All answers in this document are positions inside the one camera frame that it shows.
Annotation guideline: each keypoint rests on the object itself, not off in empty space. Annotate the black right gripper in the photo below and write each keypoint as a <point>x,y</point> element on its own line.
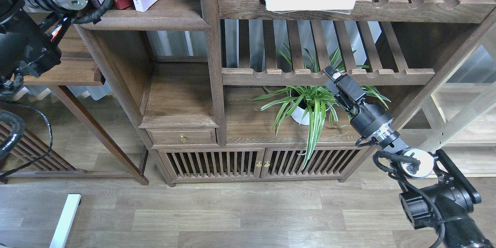
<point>366,118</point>

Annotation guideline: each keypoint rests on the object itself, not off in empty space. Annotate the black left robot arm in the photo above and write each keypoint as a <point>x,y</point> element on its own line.
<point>30,31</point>

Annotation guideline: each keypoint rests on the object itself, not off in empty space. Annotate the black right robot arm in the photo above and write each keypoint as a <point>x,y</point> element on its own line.
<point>435,192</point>

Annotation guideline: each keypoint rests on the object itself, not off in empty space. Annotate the green spider plant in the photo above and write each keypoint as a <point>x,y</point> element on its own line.
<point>325,99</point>

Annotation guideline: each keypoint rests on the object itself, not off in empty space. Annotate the white plant pot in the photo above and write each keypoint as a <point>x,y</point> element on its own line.
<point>304,108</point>

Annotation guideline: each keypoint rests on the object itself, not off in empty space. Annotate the right slatted cabinet door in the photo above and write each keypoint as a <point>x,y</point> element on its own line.
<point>325,163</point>

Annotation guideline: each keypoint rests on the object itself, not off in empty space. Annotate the slatted cabinet door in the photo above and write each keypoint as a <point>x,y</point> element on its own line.
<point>213,165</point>
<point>325,163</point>

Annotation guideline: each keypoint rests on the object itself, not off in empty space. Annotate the light wooden rack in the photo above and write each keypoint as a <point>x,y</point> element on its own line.
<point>458,117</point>

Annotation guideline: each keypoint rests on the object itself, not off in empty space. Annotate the dark wooden bookshelf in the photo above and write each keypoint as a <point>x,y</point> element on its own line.
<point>193,64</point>

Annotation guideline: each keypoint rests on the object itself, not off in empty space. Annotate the left slatted cabinet door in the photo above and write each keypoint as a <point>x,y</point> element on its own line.
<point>213,165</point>

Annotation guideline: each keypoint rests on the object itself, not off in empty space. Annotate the small wooden drawer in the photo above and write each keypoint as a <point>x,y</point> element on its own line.
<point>182,136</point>

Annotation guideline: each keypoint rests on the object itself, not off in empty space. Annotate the white table leg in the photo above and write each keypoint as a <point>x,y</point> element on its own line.
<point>65,222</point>

